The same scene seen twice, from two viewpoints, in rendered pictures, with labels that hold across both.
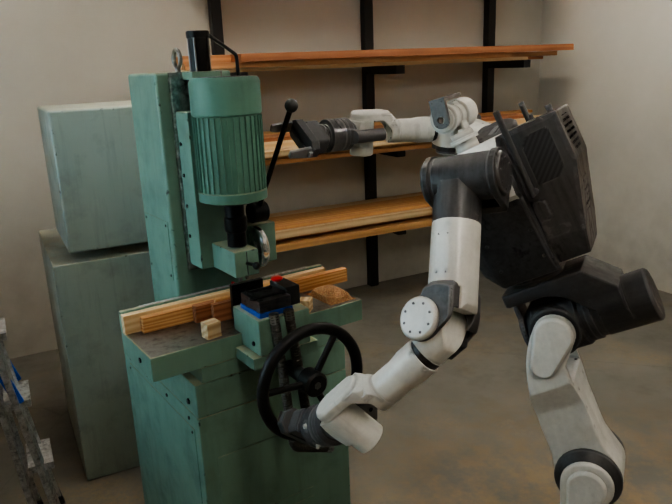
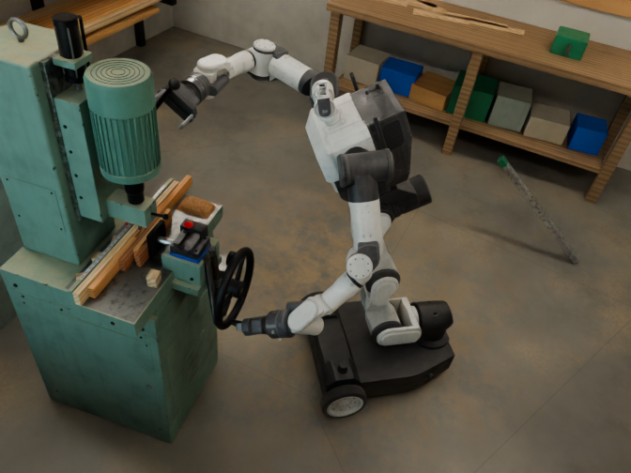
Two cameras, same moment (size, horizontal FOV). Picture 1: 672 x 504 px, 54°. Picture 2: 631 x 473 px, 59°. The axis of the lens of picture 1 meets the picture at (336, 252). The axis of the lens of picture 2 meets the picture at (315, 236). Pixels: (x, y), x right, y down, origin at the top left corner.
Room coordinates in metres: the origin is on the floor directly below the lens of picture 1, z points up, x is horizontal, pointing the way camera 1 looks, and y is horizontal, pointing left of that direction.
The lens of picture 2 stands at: (0.35, 0.75, 2.22)
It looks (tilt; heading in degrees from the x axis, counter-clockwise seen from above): 42 degrees down; 317
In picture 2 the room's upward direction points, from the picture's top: 8 degrees clockwise
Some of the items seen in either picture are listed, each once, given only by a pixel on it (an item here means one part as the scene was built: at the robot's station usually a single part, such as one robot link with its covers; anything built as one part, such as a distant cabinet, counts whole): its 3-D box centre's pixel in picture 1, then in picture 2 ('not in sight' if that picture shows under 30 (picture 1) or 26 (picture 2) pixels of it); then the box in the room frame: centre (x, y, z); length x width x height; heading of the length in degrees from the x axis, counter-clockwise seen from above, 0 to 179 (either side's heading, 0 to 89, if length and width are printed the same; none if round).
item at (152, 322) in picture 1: (253, 297); (146, 229); (1.71, 0.23, 0.92); 0.62 x 0.02 x 0.04; 124
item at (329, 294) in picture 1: (330, 291); (196, 205); (1.75, 0.02, 0.91); 0.12 x 0.09 x 0.03; 34
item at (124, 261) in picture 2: (234, 303); (141, 243); (1.66, 0.27, 0.92); 0.23 x 0.02 x 0.04; 124
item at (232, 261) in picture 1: (236, 260); (132, 208); (1.71, 0.27, 1.03); 0.14 x 0.07 x 0.09; 34
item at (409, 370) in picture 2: not in sight; (382, 333); (1.28, -0.66, 0.19); 0.64 x 0.52 x 0.33; 64
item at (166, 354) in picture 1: (256, 330); (168, 259); (1.60, 0.21, 0.87); 0.61 x 0.30 x 0.06; 124
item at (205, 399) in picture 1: (227, 341); (115, 259); (1.80, 0.33, 0.76); 0.57 x 0.45 x 0.09; 34
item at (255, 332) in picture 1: (271, 323); (191, 256); (1.53, 0.17, 0.91); 0.15 x 0.14 x 0.09; 124
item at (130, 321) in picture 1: (232, 297); (132, 236); (1.70, 0.29, 0.92); 0.60 x 0.02 x 0.05; 124
